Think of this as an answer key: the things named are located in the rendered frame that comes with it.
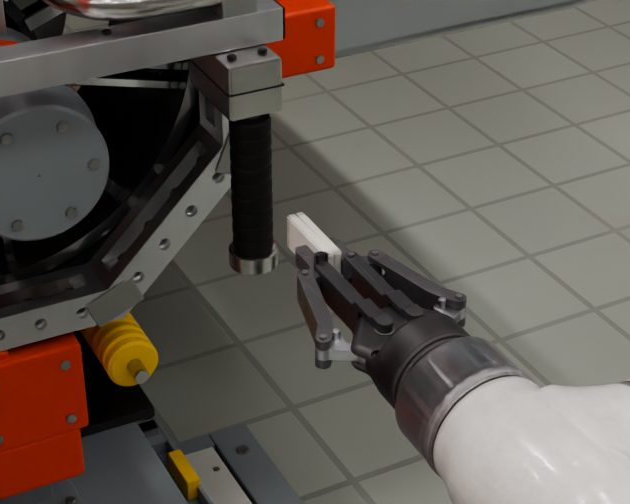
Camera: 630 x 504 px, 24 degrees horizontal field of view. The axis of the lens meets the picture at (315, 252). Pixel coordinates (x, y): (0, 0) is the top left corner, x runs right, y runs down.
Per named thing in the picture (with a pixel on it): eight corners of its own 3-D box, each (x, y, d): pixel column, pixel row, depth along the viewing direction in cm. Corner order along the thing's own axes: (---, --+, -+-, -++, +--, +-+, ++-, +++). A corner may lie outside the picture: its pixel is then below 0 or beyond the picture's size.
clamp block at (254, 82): (240, 71, 129) (238, 15, 126) (284, 111, 122) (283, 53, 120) (187, 82, 127) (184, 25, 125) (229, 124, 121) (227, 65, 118)
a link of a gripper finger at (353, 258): (409, 318, 105) (426, 313, 106) (340, 245, 114) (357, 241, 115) (407, 362, 107) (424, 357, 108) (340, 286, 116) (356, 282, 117)
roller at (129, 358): (79, 262, 180) (75, 222, 177) (169, 391, 158) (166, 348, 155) (34, 273, 178) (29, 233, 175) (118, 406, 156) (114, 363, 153)
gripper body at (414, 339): (390, 444, 102) (329, 374, 109) (492, 410, 105) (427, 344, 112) (393, 358, 98) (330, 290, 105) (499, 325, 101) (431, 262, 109)
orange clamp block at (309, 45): (226, 57, 152) (303, 41, 156) (258, 86, 146) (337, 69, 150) (224, -6, 148) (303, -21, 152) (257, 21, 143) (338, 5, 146)
